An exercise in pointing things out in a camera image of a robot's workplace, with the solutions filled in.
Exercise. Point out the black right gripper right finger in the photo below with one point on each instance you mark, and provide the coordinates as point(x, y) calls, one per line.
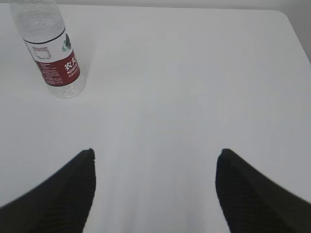
point(252, 203)

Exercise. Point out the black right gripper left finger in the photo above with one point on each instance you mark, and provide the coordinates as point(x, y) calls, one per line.
point(61, 204)

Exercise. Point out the clear Nongfu Spring water bottle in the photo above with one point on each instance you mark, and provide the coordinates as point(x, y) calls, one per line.
point(42, 28)

